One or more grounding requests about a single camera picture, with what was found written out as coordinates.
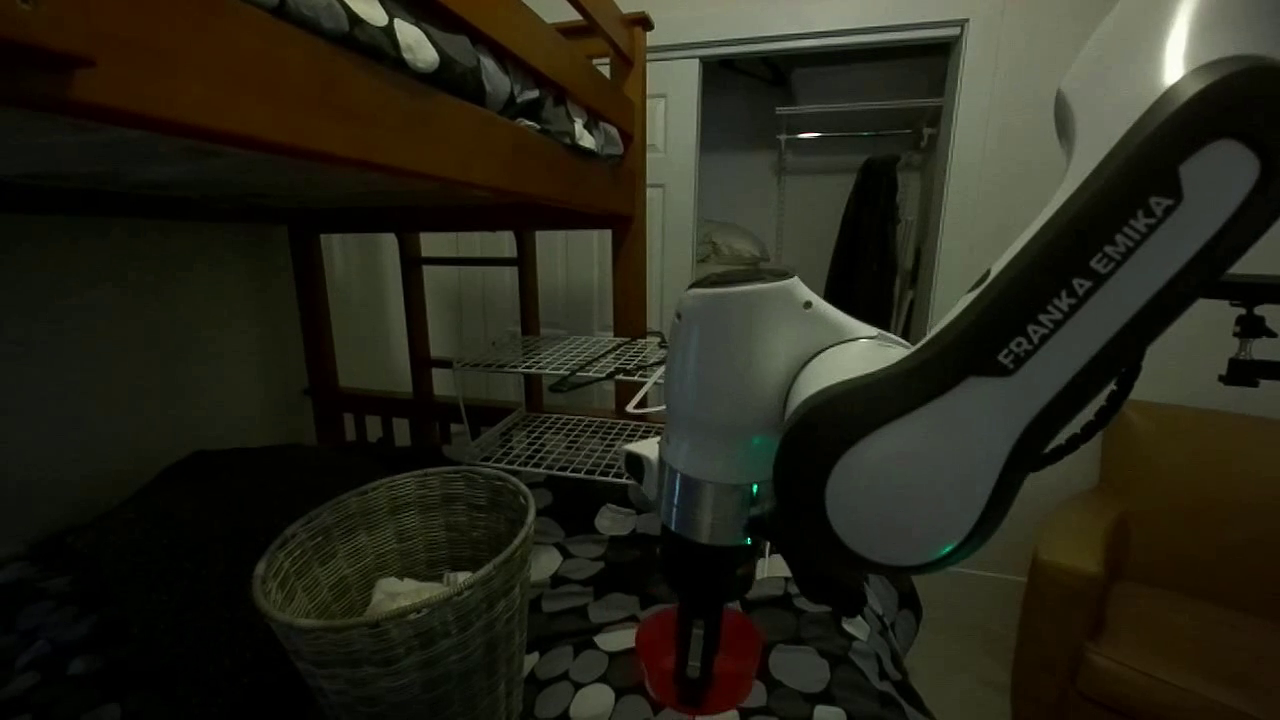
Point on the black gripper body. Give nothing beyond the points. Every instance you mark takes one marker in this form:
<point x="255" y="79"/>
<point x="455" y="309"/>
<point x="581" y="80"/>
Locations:
<point x="707" y="572"/>

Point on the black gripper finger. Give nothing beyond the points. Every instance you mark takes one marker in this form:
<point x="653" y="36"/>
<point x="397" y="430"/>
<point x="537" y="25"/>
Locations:
<point x="684" y="655"/>
<point x="713" y="646"/>

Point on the red bowl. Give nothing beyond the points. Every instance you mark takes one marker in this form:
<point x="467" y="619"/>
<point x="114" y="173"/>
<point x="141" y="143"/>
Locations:
<point x="741" y="657"/>

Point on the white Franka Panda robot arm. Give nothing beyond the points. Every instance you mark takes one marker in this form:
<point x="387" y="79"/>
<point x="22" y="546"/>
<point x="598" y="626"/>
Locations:
<point x="935" y="443"/>

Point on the black dotted bedspread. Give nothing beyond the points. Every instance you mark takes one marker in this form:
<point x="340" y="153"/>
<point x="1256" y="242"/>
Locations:
<point x="600" y="626"/>

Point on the woven wicker basket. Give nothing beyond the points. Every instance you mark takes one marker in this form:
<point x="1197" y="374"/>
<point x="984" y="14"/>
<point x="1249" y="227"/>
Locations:
<point x="412" y="626"/>

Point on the white cloth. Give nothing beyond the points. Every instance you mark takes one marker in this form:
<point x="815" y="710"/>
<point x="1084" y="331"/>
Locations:
<point x="407" y="590"/>

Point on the translucent mesh hamper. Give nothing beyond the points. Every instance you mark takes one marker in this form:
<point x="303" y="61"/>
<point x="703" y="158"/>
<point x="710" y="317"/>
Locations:
<point x="729" y="251"/>

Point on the dark hanging jacket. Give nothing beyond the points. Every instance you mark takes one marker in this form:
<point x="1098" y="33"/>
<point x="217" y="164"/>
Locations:
<point x="865" y="242"/>

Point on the yellow armchair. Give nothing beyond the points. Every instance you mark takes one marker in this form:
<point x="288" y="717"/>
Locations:
<point x="1172" y="572"/>

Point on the closet shelf with rod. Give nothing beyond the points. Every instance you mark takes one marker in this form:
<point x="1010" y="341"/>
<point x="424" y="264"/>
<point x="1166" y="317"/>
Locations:
<point x="861" y="122"/>

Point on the dotted mattress cover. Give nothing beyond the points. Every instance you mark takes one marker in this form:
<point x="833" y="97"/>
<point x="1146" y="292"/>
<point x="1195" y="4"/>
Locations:
<point x="416" y="46"/>

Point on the black camera on stand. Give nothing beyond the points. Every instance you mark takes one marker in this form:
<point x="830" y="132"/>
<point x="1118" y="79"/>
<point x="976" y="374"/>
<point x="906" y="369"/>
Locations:
<point x="1249" y="341"/>

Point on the wooden bunk bed frame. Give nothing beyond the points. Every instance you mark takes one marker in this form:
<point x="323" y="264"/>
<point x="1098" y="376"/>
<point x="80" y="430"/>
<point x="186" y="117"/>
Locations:
<point x="332" y="113"/>

